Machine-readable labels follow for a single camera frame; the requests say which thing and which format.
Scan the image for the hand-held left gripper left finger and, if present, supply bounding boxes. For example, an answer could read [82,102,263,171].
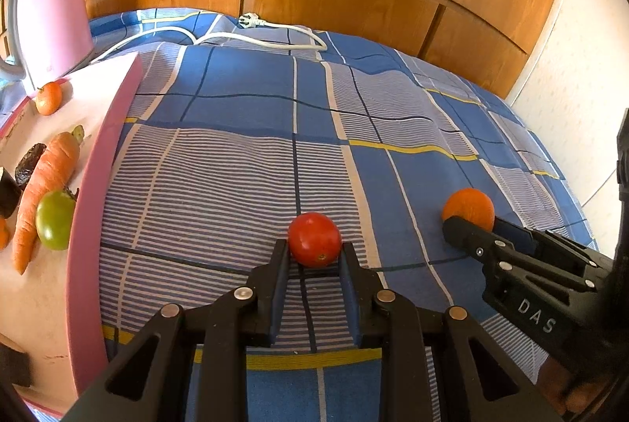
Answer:
[61,238,291,422]

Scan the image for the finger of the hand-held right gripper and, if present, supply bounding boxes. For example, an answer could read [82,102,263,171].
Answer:
[494,216,610,262]
[442,216,610,305]

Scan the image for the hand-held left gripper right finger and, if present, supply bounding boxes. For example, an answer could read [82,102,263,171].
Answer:
[339,241,566,422]

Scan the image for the red tomato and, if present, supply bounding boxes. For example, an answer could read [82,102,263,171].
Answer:
[287,212,342,268]

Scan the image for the pink box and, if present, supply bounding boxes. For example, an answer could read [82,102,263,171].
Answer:
[0,51,144,413]

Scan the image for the orange carrot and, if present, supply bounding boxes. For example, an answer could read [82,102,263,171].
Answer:
[11,125,85,276]

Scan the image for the dark brown avocado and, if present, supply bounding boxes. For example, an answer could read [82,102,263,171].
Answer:
[14,143,48,187]

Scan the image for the dark eggplant piece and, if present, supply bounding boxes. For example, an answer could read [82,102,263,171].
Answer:
[0,167,24,219]

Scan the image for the small tangerine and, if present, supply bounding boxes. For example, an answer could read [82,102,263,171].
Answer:
[34,81,64,117]

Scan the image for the person's right hand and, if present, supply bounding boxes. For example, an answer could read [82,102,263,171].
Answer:
[535,346,590,420]

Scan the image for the blue checked bedsheet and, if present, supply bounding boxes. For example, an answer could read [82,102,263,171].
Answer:
[83,9,603,422]

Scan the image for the green tomato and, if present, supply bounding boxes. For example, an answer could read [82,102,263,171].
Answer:
[35,189,78,252]

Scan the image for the pink box lid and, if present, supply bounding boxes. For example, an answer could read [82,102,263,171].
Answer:
[12,0,94,91]

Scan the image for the white power cable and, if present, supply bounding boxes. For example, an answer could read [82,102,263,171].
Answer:
[91,12,329,62]

